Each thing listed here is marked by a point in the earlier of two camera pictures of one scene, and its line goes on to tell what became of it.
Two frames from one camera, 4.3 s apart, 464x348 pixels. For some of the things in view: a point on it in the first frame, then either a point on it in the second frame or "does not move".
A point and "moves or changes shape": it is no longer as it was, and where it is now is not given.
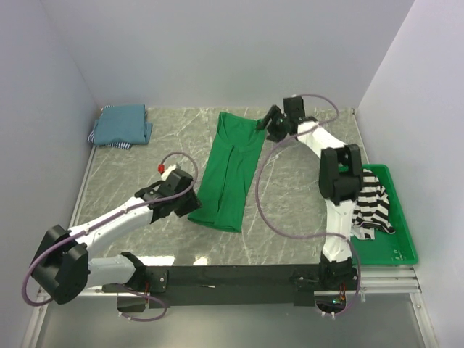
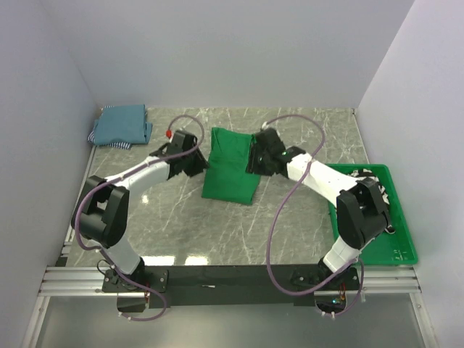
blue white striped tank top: (119, 145) does not move
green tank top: (224, 188) moves or changes shape
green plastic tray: (397, 249) does not move
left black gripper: (193, 203) to (201, 164)
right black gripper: (276, 113) to (252, 167)
